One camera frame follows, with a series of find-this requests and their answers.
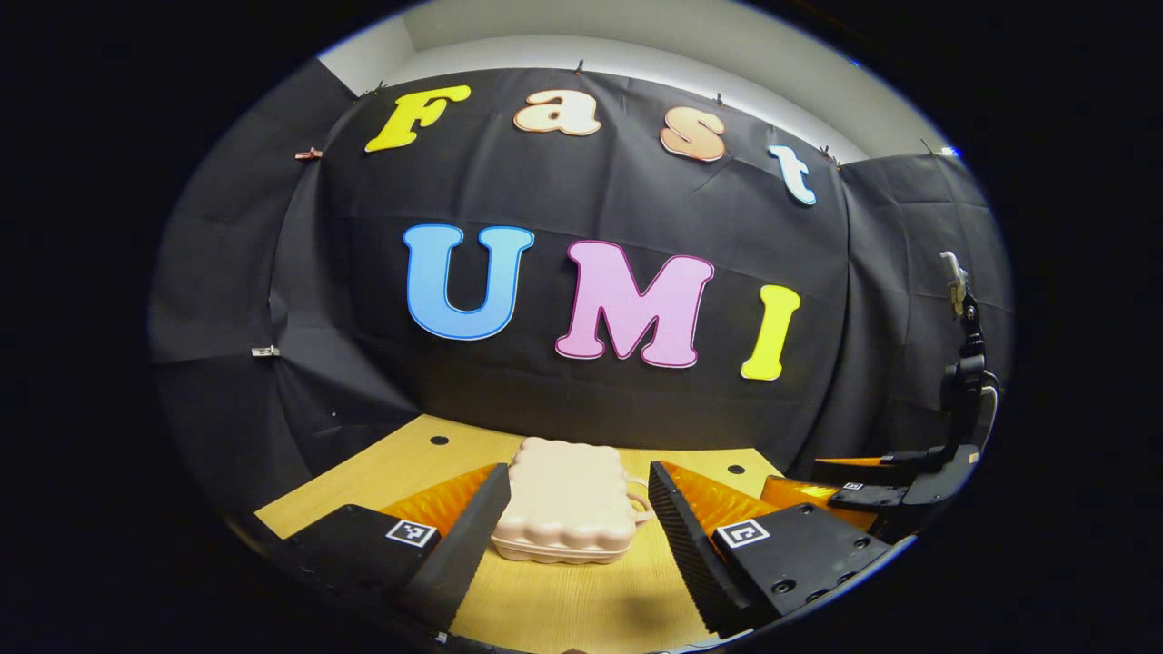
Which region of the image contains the pink suitcase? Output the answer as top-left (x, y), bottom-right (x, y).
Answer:
top-left (491, 437), bottom-right (655, 566)

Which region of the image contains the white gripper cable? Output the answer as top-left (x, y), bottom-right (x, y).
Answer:
top-left (979, 377), bottom-right (1002, 451)

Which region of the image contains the black backdrop cloth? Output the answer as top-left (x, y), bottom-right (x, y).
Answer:
top-left (147, 56), bottom-right (1017, 519)

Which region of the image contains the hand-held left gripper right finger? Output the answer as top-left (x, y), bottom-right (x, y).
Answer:
top-left (648, 461), bottom-right (896, 639)

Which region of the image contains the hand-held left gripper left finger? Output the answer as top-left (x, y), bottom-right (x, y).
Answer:
top-left (273, 461), bottom-right (512, 632)

